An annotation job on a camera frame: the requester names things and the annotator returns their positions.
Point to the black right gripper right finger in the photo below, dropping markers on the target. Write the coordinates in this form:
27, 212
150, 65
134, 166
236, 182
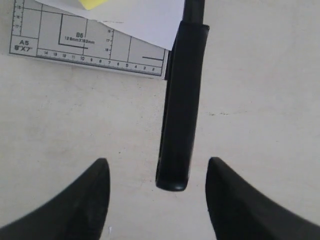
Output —
238, 211

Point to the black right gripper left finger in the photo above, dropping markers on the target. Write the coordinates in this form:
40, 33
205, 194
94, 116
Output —
77, 213

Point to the white paper sheet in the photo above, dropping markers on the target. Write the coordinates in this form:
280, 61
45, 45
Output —
152, 21

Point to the yellow cube block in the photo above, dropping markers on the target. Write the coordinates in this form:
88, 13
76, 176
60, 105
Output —
91, 4

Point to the grey paper cutter base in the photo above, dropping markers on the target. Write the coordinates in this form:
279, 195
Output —
47, 33

